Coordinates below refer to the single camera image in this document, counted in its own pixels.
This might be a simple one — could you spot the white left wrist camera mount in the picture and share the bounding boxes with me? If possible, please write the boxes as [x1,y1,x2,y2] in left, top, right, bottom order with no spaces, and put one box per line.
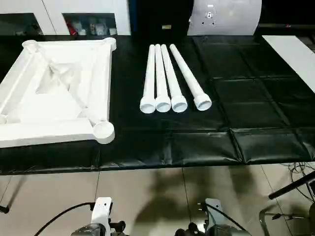
[91,196,114,224]

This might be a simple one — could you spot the metal stand frame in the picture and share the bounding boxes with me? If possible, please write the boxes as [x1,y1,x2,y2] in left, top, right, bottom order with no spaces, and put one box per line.
[259,204,315,236]

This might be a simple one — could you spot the black floor cables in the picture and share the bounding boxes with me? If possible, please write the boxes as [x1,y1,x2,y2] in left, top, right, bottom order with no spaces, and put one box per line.
[290,161,315,195]

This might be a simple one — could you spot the white cabinet with glass doors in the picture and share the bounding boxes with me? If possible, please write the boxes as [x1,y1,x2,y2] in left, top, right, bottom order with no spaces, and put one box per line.
[0,0,131,36]

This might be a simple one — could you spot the black box with gold label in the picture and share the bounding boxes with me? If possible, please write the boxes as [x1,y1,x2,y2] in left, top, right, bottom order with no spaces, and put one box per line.
[130,0,195,37]

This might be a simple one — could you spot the black table support leg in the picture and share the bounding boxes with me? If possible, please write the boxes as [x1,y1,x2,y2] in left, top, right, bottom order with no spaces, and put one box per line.
[0,175,27,214]

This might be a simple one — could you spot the black work mat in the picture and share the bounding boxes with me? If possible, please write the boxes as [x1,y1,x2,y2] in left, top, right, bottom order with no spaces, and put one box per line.
[0,34,315,176]

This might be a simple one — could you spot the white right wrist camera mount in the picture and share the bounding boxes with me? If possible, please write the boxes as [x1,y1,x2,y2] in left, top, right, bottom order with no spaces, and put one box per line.
[204,198,222,226]

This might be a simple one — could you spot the white plastic table leg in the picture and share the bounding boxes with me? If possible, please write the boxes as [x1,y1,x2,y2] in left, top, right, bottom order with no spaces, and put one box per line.
[139,44,157,114]
[155,43,172,113]
[160,44,189,114]
[169,44,212,111]

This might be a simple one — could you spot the white plastic table top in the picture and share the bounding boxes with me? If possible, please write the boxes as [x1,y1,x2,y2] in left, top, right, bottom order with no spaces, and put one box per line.
[0,37,116,149]

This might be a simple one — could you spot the black pole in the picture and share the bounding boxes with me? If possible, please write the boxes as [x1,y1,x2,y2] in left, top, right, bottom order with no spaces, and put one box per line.
[268,171,315,200]

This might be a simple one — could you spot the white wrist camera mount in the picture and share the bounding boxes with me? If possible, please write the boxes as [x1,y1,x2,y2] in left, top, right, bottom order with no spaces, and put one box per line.
[91,196,114,224]
[204,198,222,226]

